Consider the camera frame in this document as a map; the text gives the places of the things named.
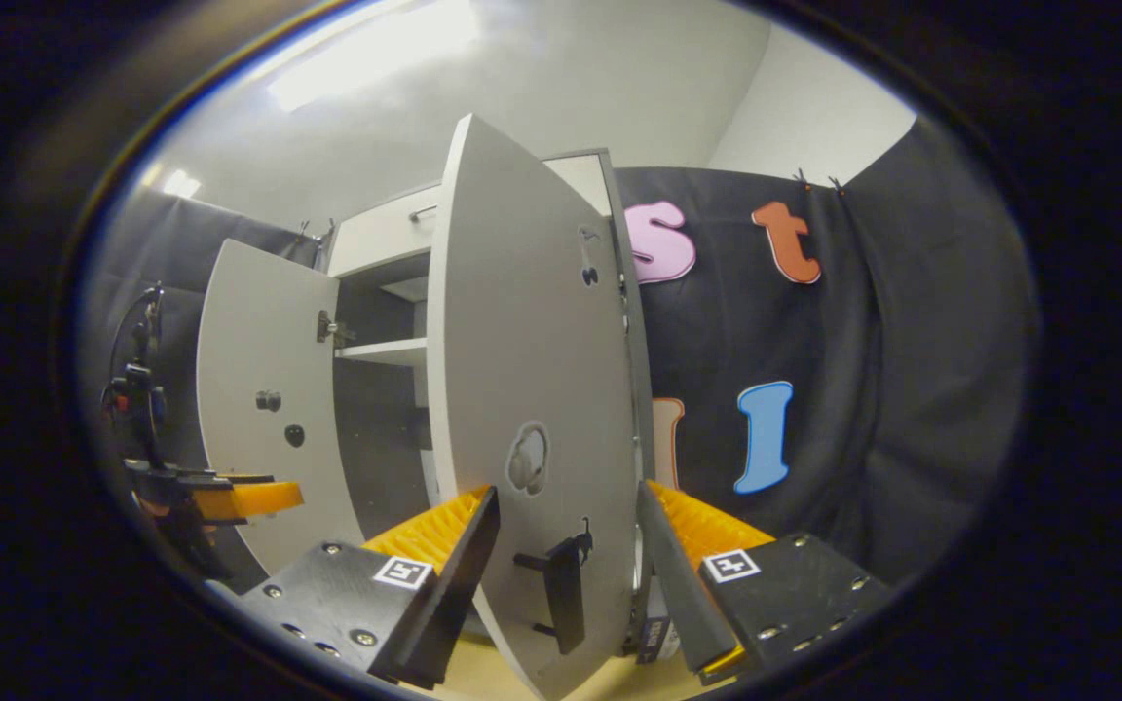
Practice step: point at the white cabinet door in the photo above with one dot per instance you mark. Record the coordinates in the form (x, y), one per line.
(522, 321)
(259, 331)

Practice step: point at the white shoe cabinet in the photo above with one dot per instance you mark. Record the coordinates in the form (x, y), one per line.
(376, 438)

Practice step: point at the metal door hinge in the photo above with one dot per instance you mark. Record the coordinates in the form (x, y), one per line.
(330, 329)

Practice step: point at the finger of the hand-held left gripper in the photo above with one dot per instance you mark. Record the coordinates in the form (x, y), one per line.
(249, 498)

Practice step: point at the white cabinet shelf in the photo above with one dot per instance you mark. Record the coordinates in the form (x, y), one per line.
(391, 350)

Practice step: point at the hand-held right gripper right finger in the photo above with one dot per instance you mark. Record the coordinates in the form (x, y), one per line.
(678, 594)

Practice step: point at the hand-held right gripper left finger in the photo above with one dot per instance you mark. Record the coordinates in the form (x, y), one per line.
(459, 604)

